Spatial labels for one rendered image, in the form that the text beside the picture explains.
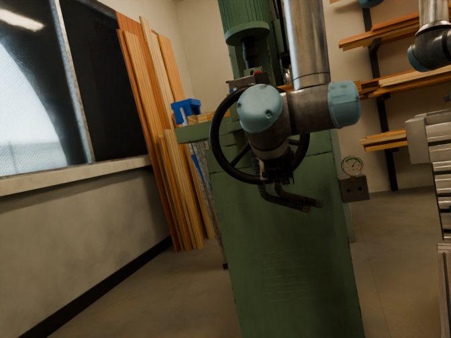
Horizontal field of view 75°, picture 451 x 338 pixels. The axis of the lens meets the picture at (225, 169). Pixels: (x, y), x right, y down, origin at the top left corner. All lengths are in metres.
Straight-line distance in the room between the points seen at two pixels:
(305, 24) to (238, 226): 0.71
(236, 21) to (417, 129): 0.75
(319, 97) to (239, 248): 0.74
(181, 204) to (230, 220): 1.48
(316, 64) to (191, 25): 3.53
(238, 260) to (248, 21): 0.87
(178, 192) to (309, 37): 2.06
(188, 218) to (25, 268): 1.21
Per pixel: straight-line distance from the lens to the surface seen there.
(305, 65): 0.63
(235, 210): 1.08
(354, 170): 1.00
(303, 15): 0.66
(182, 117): 2.00
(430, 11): 1.37
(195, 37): 4.05
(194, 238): 2.59
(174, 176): 2.51
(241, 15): 1.21
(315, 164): 1.04
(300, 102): 0.50
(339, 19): 3.70
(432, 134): 0.71
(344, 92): 0.50
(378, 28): 3.13
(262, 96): 0.49
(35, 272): 1.94
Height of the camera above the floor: 0.79
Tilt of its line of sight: 4 degrees down
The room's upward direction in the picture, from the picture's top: 11 degrees counter-clockwise
